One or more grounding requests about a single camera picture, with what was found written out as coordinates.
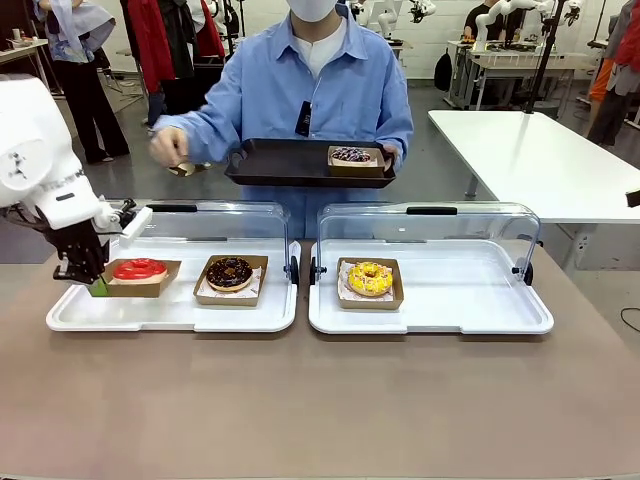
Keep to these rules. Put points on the white desk with items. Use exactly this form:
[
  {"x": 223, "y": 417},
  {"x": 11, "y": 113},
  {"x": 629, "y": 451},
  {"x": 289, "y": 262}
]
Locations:
[{"x": 20, "y": 50}]

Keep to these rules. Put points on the white printed paper liner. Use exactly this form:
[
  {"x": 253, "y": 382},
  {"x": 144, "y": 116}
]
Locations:
[
  {"x": 256, "y": 280},
  {"x": 377, "y": 159},
  {"x": 343, "y": 287}
]

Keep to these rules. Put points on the red glazed donut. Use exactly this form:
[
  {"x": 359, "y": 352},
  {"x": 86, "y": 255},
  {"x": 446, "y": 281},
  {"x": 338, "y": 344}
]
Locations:
[{"x": 130, "y": 272}]

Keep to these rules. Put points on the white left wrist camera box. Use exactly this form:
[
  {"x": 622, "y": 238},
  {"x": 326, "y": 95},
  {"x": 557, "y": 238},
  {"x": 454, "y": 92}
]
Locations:
[{"x": 135, "y": 227}]

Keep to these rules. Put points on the person's right forearm blue sleeve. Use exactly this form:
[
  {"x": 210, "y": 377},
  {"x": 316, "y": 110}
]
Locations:
[{"x": 210, "y": 127}]

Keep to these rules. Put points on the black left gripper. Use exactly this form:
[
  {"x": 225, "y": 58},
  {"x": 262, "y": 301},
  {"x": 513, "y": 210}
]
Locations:
[{"x": 75, "y": 247}]

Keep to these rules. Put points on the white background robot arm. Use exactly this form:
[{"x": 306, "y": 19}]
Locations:
[
  {"x": 482, "y": 25},
  {"x": 385, "y": 17}
]

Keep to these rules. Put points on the purple drizzled chocolate donut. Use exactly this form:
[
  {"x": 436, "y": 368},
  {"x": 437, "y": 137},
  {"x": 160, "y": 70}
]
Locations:
[{"x": 350, "y": 155}]

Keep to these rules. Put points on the person's right hand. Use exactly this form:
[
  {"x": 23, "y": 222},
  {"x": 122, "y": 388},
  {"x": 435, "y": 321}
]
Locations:
[{"x": 169, "y": 146}]

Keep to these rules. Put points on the black serving tray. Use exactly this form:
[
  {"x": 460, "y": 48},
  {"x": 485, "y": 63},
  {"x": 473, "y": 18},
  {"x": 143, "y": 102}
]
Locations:
[{"x": 285, "y": 165}]

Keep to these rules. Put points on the red hanging garment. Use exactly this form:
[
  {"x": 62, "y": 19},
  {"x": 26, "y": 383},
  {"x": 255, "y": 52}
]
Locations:
[{"x": 145, "y": 40}]

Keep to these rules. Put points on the bystander in black trousers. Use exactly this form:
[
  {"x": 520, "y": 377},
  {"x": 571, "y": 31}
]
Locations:
[{"x": 85, "y": 100}]

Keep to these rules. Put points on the chocolate sprinkled donut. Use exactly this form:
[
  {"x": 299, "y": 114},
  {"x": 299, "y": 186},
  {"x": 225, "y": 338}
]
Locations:
[{"x": 220, "y": 280}]

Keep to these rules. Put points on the gold mannequin base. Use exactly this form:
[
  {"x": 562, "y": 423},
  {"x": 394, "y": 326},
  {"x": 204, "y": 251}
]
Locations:
[{"x": 182, "y": 170}]

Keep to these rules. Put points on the seated person in black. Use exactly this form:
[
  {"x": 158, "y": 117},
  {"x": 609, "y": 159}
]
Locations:
[{"x": 492, "y": 20}]

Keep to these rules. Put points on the person in blue shirt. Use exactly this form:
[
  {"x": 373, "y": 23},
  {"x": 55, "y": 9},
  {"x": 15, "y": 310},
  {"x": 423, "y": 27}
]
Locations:
[{"x": 340, "y": 90}]

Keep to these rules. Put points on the white face mask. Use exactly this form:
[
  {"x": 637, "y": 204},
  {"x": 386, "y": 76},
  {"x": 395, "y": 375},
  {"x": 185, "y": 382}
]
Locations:
[{"x": 315, "y": 10}]

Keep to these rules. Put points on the clear plastic display lid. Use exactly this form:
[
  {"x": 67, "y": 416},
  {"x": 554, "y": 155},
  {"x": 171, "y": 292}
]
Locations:
[
  {"x": 380, "y": 225},
  {"x": 200, "y": 222}
]

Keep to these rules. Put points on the white display tray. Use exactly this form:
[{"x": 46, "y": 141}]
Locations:
[
  {"x": 175, "y": 315},
  {"x": 450, "y": 300}
]

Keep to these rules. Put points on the white table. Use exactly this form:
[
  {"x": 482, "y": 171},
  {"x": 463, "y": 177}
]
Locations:
[{"x": 525, "y": 155}]

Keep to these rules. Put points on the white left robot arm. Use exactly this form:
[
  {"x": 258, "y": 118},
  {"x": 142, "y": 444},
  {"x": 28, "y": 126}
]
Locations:
[{"x": 35, "y": 150}]

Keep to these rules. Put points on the black bag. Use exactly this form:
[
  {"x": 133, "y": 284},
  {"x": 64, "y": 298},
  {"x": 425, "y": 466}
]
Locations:
[{"x": 442, "y": 70}]

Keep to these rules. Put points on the white framed workbench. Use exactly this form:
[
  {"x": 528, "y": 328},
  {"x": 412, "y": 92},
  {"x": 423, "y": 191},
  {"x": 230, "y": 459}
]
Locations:
[{"x": 525, "y": 60}]

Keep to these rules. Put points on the bystander in orange clothes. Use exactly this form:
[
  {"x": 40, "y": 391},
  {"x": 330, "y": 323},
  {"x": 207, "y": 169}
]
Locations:
[{"x": 620, "y": 75}]

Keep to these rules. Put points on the black tripod stand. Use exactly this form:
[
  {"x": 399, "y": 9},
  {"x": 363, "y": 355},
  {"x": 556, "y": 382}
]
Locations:
[{"x": 545, "y": 60}]

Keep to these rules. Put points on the person's left forearm blue sleeve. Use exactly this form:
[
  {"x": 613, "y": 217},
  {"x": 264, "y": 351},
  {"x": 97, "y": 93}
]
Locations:
[{"x": 402, "y": 135}]

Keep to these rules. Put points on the person's left hand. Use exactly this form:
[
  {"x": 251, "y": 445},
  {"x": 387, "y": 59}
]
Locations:
[{"x": 391, "y": 154}]

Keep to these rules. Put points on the yellow sprinkled donut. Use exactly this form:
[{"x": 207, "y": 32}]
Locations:
[{"x": 357, "y": 282}]

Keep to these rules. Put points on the mannequin in dark clothes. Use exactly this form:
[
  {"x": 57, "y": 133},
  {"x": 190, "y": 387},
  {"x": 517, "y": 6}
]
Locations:
[{"x": 177, "y": 50}]

